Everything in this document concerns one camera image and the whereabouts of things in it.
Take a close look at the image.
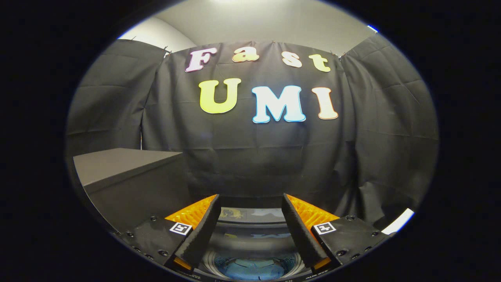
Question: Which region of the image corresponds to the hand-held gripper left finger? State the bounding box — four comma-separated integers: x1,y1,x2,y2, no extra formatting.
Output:
117,194,222,273

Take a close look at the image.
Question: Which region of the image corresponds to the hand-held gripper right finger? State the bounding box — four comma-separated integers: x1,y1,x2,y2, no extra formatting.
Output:
281,193,396,275

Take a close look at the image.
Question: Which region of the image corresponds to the grey washing machine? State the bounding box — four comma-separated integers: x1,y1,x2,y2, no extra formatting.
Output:
188,196,325,282

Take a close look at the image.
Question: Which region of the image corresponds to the light blue polo shirt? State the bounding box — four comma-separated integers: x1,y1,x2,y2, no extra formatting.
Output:
214,257,285,280

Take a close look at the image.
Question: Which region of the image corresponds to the black backdrop cloth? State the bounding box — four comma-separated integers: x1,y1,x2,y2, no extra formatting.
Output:
65,33,440,231

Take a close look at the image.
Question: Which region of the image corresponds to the white board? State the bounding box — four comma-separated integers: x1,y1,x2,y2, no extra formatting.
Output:
382,208,414,235

